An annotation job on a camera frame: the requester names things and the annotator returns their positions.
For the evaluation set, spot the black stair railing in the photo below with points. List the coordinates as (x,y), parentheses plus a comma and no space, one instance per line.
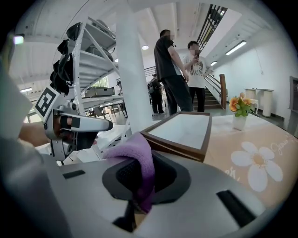
(210,25)

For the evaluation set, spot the dark chair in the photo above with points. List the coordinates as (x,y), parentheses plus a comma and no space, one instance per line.
(119,109)

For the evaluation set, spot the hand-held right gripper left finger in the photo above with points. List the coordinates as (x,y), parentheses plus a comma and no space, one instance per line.
(126,175)

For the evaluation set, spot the purple fleece cloth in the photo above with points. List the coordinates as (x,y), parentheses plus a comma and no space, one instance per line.
(142,153)

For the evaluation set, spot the person's left forearm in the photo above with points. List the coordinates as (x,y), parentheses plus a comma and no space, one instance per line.
(32,134)

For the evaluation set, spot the white pillar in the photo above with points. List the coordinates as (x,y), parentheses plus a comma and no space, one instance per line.
(132,69)

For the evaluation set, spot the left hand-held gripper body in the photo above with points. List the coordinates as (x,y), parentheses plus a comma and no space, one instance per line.
(47,102)

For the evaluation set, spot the flat cardboard carton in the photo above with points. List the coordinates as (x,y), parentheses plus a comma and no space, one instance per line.
(100,91)

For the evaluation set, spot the white console table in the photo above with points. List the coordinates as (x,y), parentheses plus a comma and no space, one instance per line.
(260,100)

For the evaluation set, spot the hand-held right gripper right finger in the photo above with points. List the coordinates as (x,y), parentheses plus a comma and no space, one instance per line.
(171,177)

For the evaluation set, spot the long ceiling lamp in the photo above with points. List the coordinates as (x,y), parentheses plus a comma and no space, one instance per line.
(235,47)

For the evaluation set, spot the brown wooden box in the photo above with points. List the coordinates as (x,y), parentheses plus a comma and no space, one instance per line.
(179,130)

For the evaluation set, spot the staircase with wooden post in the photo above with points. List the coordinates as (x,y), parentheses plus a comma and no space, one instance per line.
(215,97)

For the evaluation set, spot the orange flower bouquet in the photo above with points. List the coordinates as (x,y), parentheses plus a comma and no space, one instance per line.
(241,104)

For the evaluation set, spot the white metal shelving rack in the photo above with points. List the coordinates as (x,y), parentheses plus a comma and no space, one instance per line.
(93,62)

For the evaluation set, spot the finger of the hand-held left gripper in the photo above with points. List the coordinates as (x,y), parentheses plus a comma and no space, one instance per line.
(86,140)

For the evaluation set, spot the person's left hand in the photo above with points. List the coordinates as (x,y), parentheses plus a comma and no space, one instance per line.
(57,126)

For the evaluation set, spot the black hanging bag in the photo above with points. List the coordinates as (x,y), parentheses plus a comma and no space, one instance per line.
(74,30)
(63,47)
(61,74)

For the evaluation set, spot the grey cabinet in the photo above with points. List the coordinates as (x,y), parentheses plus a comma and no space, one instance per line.
(293,104)

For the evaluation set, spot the person's white shirt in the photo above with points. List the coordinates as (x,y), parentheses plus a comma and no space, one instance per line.
(14,104)

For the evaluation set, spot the white vase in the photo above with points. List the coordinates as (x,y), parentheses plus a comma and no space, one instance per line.
(239,122)

